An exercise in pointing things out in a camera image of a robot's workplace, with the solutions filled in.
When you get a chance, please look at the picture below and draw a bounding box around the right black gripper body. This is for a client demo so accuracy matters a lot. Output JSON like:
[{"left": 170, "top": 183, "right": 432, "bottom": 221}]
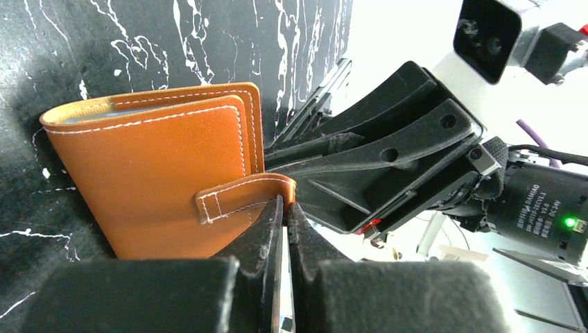
[{"left": 294, "top": 137, "right": 508, "bottom": 238}]

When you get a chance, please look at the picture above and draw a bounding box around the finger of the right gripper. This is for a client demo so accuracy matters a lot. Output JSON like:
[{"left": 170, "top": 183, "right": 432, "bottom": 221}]
[
  {"left": 264, "top": 61, "right": 438, "bottom": 170},
  {"left": 271, "top": 99, "right": 474, "bottom": 182}
]

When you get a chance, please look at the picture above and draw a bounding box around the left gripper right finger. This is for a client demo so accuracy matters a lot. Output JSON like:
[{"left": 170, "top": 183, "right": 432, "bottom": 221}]
[{"left": 287, "top": 204, "right": 510, "bottom": 332}]

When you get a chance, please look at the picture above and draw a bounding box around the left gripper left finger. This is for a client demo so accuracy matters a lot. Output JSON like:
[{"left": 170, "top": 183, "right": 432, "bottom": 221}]
[{"left": 23, "top": 196, "right": 283, "bottom": 332}]

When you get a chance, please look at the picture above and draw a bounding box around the brown leather card holder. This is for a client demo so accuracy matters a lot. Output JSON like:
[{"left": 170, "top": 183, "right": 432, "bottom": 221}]
[{"left": 40, "top": 83, "right": 297, "bottom": 259}]

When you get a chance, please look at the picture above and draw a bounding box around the aluminium frame rail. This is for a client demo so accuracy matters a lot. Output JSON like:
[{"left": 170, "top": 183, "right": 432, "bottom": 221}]
[{"left": 273, "top": 58, "right": 352, "bottom": 145}]

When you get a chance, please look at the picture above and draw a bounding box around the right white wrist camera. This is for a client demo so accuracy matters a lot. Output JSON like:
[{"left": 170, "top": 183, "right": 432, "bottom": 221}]
[{"left": 432, "top": 1, "right": 587, "bottom": 113}]

